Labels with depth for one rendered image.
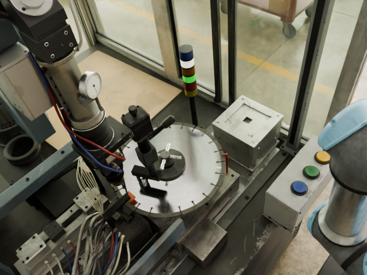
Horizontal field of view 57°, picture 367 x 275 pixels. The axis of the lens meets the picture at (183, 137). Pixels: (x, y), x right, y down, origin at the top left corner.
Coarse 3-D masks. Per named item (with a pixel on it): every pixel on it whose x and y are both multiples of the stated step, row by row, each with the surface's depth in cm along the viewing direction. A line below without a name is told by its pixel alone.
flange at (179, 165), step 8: (160, 152) 106; (176, 152) 105; (160, 160) 102; (176, 160) 103; (184, 160) 103; (168, 168) 101; (176, 168) 101; (184, 168) 102; (168, 176) 100; (176, 176) 100
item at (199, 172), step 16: (176, 128) 113; (192, 128) 112; (128, 144) 111; (160, 144) 109; (176, 144) 109; (192, 144) 108; (208, 144) 107; (128, 160) 106; (192, 160) 104; (208, 160) 103; (128, 176) 103; (192, 176) 100; (208, 176) 99; (144, 192) 98; (160, 192) 98; (176, 192) 97; (192, 192) 97; (208, 192) 96; (144, 208) 95; (160, 208) 94; (176, 208) 94
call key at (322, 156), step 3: (318, 153) 105; (321, 153) 105; (324, 153) 105; (327, 153) 105; (318, 156) 105; (321, 156) 104; (324, 156) 104; (327, 156) 104; (318, 159) 104; (321, 159) 104; (324, 159) 104; (327, 159) 103; (321, 162) 104; (324, 162) 104
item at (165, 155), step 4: (168, 144) 102; (168, 148) 102; (164, 152) 100; (168, 152) 100; (160, 156) 100; (164, 156) 99; (168, 156) 99; (172, 156) 99; (176, 156) 99; (180, 156) 99; (164, 160) 99; (168, 160) 100; (164, 164) 98; (160, 168) 97
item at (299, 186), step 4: (296, 184) 99; (300, 184) 99; (304, 184) 99; (292, 188) 99; (296, 188) 98; (300, 188) 98; (304, 188) 98; (296, 192) 98; (300, 192) 97; (304, 192) 98
